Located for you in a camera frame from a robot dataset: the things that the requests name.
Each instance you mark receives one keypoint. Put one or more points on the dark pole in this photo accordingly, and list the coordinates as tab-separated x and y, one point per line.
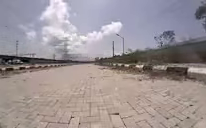
113	49

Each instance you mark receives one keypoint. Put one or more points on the street lamp pole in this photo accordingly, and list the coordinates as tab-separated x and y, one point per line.
123	44

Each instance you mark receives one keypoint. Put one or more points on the pale brick paved path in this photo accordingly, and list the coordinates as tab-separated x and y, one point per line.
91	96

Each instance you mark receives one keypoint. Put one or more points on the electricity pylon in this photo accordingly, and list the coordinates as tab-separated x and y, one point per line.
65	50

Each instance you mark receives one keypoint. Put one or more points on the strip of dirt and debris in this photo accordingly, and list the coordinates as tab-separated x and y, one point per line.
147	74

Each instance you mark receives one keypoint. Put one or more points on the bare tree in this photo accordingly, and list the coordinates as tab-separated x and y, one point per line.
165	39

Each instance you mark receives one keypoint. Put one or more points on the black and white kerb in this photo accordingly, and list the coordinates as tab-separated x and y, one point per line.
27	67
177	69

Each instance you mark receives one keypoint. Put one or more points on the grassy embankment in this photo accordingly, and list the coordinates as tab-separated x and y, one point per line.
177	53

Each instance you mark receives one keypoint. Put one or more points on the pale pole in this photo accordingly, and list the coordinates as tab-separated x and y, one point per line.
17	48

